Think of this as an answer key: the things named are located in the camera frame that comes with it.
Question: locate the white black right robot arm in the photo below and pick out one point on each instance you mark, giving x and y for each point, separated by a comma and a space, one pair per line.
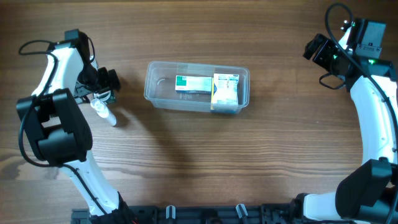
369, 194

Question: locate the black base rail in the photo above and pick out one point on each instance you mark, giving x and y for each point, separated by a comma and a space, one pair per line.
264, 214

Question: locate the blue yellow VapoDrops box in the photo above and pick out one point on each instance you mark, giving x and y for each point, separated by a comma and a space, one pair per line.
224, 109

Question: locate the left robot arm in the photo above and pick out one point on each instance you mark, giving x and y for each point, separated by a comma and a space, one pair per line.
54, 131

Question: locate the clear plastic container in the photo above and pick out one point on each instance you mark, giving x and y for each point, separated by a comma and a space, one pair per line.
160, 85

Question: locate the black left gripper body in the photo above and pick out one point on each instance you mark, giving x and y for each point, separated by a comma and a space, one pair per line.
90, 80

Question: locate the white green medicine box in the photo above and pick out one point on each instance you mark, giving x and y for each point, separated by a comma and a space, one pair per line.
190, 84

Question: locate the white bottle clear cap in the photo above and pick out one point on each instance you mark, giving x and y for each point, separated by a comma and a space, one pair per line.
103, 111

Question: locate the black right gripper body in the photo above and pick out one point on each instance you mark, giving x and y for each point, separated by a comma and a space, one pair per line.
328, 55

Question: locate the white blue medicine box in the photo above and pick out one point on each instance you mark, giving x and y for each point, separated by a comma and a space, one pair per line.
225, 90

